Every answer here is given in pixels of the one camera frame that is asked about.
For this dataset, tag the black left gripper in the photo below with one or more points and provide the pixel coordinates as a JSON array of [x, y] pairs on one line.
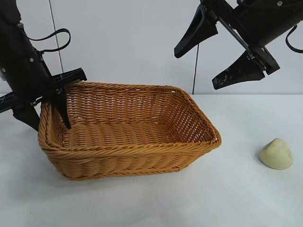
[[26, 73]]

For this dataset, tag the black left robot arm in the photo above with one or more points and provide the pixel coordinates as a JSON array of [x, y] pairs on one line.
[[8, 10]]

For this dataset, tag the tan woven wicker basket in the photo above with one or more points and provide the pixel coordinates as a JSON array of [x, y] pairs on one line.
[[132, 132]]

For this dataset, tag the pale yellow egg yolk pastry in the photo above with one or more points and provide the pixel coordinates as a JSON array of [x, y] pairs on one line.
[[275, 154]]

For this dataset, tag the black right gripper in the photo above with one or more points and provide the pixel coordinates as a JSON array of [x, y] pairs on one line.
[[262, 23]]

